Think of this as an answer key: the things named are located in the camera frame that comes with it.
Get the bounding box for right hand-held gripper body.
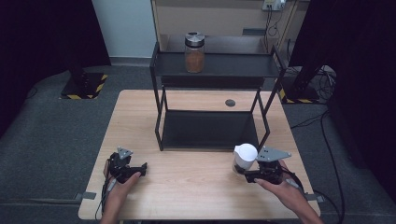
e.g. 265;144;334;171
255;146;293;185

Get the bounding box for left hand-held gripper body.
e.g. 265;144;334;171
106;146;135;185

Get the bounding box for white plastic cup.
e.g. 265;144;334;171
232;143;260;177

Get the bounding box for black metal shelf rack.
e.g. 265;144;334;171
148;41;287;154

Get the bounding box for glass spice jar metal lid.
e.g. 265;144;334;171
183;31;206;75

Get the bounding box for person's left hand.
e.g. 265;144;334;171
102;160;142;204

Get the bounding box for person's right hand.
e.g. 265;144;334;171
253;160;305;207

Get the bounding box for grey tape strip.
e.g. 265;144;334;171
305;191;327;203
74;191;98;202

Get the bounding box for black stand base hazard stripes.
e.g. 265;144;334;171
59;46;109;101
277;46;322;105

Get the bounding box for black curtain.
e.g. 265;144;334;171
288;0;396;195
0;0;112;139

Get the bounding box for right hand-held gripper cable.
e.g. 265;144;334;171
279;166;308;201

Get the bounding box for hand-held gripper cable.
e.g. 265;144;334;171
94;175;119;219
279;166;308;201

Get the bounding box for left hand-held gripper cable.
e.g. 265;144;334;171
94;175;119;219

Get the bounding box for long black floor cable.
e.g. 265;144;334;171
290;109;347;224

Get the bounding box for tangled black cable bundle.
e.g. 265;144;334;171
312;65;338;105

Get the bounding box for black socket cables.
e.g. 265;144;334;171
262;8;283;52

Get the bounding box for white wall socket box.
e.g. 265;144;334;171
262;0;287;12

